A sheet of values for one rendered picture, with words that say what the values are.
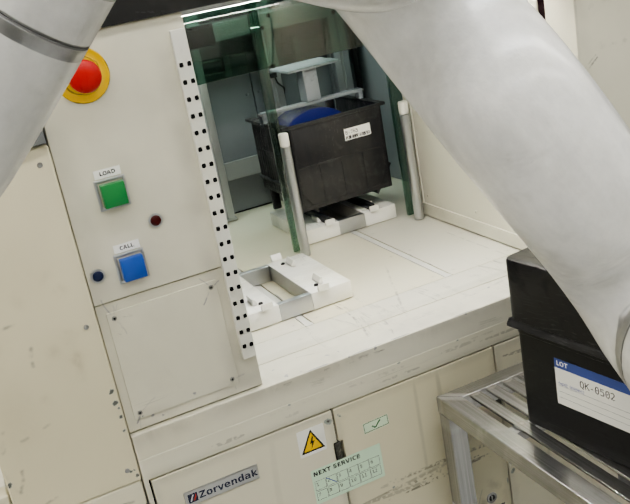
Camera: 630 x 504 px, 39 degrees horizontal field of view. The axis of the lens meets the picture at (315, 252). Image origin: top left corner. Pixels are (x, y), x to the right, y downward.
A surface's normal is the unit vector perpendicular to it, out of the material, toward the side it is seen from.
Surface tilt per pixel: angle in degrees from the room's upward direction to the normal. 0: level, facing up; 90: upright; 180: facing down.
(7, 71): 106
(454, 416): 90
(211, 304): 90
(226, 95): 90
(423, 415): 90
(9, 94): 111
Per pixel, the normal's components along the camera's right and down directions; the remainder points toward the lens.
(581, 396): -0.83, 0.32
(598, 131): 0.42, -0.06
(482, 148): -0.56, 0.54
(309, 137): 0.42, 0.23
